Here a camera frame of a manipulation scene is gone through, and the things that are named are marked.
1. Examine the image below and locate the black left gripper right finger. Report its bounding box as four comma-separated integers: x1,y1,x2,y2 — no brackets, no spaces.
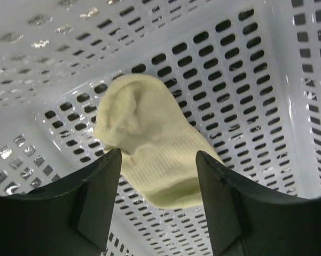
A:
195,151,321,255

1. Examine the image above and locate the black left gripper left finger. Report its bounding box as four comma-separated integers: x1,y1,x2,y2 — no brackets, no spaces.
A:
0,149,122,255

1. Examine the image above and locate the cream sock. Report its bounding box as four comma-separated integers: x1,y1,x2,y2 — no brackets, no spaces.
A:
93,74,218,209

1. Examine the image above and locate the white perforated plastic basket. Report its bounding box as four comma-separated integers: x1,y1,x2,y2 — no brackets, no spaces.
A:
0,1,321,255

